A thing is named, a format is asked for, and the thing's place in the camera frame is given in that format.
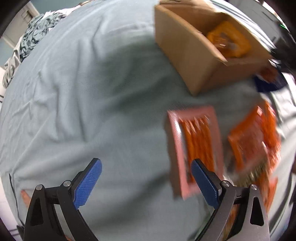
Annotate orange snack packet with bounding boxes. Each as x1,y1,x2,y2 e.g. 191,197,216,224
228,101,281,171

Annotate crumpled grey blanket pile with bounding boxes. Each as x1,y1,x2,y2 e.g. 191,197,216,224
2,11,68,88

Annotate large spicy strip snack bag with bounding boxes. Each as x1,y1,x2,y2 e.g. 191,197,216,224
221,162,278,240

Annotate person's left bare foot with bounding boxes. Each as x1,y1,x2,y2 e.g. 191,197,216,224
21,190,31,208

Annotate blue white snack bag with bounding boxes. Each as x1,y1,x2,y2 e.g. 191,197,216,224
252,61,287,93

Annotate grey door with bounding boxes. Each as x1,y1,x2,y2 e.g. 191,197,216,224
1,1,39,49

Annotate orange packet inside box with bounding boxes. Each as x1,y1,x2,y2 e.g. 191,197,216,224
207,21,251,59

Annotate brown cardboard box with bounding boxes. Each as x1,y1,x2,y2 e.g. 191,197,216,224
154,1,271,95

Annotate grey-blue bed sheet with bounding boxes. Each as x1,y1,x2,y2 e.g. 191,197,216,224
1,1,261,240

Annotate pink snack stick packet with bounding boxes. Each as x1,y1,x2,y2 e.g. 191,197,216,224
165,106,224,200

